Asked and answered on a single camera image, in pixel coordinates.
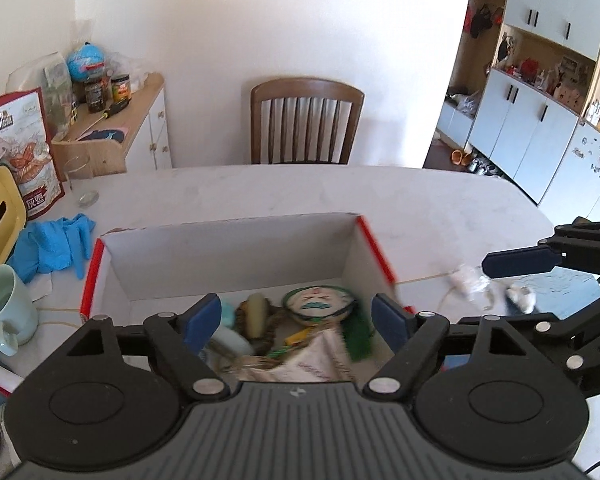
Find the white wrapper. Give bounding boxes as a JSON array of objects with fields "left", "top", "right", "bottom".
[{"left": 449, "top": 263, "right": 496, "bottom": 312}]

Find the green cartoon face plush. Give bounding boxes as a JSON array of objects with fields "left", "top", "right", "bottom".
[{"left": 282, "top": 285, "right": 375, "bottom": 362}]

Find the silver foil snack bag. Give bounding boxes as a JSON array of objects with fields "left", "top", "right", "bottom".
[{"left": 228, "top": 325, "right": 355, "bottom": 384}]

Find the blue patterned table mat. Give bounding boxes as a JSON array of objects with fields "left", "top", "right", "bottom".
[{"left": 394, "top": 263, "right": 600, "bottom": 326}]

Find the olive green pouch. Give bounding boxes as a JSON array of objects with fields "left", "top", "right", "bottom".
[{"left": 245, "top": 292, "right": 270, "bottom": 339}]

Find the red white cardboard box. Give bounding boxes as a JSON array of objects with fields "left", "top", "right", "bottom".
[{"left": 78, "top": 212, "right": 416, "bottom": 361}]

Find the blue rubber glove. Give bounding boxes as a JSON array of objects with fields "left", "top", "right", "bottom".
[{"left": 7, "top": 214, "right": 96, "bottom": 284}]

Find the white wooden sideboard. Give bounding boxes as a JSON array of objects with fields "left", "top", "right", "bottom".
[{"left": 50, "top": 73, "right": 172, "bottom": 177}]

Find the light green mug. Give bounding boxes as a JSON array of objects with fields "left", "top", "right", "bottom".
[{"left": 0, "top": 264, "right": 38, "bottom": 356}]

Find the clear drinking glass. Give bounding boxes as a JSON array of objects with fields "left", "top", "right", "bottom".
[{"left": 64, "top": 155, "right": 99, "bottom": 209}]

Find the wooden desk organiser tray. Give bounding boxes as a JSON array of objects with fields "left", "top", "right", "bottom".
[{"left": 50, "top": 125, "right": 129, "bottom": 176}]

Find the wooden chair at far side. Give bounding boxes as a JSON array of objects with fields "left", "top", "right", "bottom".
[{"left": 250, "top": 77, "right": 365, "bottom": 165}]

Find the orange label jar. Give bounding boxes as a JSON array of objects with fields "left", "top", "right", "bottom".
[{"left": 110, "top": 74, "right": 131, "bottom": 103}]

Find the dark glass jar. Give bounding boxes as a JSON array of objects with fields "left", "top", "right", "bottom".
[{"left": 84, "top": 77, "right": 106, "bottom": 113}]

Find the red white food bag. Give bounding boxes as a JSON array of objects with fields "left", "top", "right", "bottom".
[{"left": 0, "top": 88, "right": 64, "bottom": 219}]

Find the blue globe toy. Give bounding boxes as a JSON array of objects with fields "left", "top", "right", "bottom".
[{"left": 67, "top": 42, "right": 104, "bottom": 81}]

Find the white wall cabinet unit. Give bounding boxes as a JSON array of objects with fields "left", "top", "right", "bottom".
[{"left": 436, "top": 0, "right": 600, "bottom": 224}]

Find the yellow handled screwdriver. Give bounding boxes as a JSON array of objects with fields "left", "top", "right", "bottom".
[{"left": 82, "top": 98, "right": 131, "bottom": 132}]

